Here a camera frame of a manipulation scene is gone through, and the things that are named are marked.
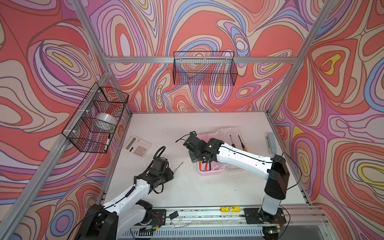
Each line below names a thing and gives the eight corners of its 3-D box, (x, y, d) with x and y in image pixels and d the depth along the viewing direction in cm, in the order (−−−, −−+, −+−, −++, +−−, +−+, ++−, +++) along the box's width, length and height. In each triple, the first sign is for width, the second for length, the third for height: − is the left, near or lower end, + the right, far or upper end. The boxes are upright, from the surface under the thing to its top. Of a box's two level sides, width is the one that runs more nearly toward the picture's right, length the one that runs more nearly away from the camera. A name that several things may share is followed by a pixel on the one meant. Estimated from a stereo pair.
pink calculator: (125, 150, 100) (123, 147, 97) (135, 138, 106) (133, 135, 104) (143, 158, 96) (141, 155, 94) (152, 145, 102) (151, 142, 100)
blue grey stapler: (268, 155, 98) (271, 151, 94) (264, 135, 108) (267, 130, 104) (275, 156, 97) (278, 152, 93) (270, 136, 108) (273, 131, 104)
